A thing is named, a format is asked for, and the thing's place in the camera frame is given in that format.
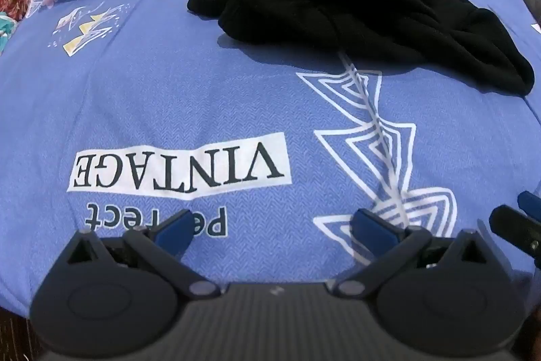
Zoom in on black pants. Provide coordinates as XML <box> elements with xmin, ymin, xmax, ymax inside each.
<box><xmin>187</xmin><ymin>0</ymin><xmax>535</xmax><ymax>96</ymax></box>

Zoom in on blue printed bedsheet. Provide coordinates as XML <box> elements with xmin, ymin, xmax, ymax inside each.
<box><xmin>1</xmin><ymin>0</ymin><xmax>540</xmax><ymax>315</ymax></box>

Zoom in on teal patterned pillow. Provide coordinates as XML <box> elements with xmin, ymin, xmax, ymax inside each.
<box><xmin>0</xmin><ymin>12</ymin><xmax>18</xmax><ymax>54</ymax></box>

